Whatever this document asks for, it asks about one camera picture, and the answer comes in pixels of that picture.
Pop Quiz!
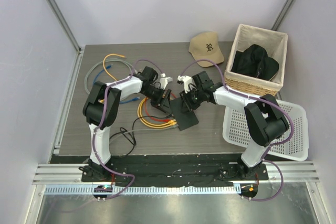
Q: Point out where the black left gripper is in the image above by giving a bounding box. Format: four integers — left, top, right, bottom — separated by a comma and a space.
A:
142, 86, 172, 114

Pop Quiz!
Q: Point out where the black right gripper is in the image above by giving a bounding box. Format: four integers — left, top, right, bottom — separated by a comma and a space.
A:
181, 87, 204, 113

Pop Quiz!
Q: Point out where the black network switch box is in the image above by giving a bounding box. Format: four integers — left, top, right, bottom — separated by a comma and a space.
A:
170, 98, 199, 131

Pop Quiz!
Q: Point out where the black power cable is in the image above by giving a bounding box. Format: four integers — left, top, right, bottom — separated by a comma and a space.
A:
109, 115, 174, 158

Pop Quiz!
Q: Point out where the blue ethernet cable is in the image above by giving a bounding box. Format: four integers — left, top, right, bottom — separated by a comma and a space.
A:
91, 63, 140, 103

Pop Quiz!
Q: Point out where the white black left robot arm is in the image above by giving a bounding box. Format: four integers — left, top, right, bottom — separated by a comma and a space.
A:
79, 67, 173, 182

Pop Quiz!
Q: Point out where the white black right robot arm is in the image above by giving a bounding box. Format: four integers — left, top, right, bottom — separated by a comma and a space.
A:
177, 71, 289, 179

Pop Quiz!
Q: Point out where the white plastic perforated basket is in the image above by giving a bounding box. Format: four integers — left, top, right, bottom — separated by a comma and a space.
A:
223, 94, 309, 161

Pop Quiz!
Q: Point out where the beige baseball cap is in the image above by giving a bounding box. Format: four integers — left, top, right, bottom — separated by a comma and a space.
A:
188, 31, 225, 65

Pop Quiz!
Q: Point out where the black cap in basket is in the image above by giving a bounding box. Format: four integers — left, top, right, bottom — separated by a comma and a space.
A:
231, 44, 279, 81

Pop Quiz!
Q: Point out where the wicker basket with liner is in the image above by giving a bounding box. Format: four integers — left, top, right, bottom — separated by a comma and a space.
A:
224, 24, 288, 95

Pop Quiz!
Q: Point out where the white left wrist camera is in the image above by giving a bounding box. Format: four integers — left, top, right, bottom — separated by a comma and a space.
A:
159, 73, 173, 90

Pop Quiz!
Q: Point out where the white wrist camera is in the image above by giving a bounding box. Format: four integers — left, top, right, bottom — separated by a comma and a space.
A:
159, 73, 173, 90
177, 76, 193, 93

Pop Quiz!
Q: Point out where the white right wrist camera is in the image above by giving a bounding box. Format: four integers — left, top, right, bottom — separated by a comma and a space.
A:
177, 76, 193, 93

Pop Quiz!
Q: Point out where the black mounting base plate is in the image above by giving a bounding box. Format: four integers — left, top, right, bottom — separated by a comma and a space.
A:
80, 154, 269, 200

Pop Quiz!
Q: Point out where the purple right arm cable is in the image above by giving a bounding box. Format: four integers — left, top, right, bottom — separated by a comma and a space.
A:
181, 60, 292, 201

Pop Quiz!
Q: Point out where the aluminium front rail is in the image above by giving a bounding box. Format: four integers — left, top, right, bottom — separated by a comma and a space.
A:
33, 162, 319, 195

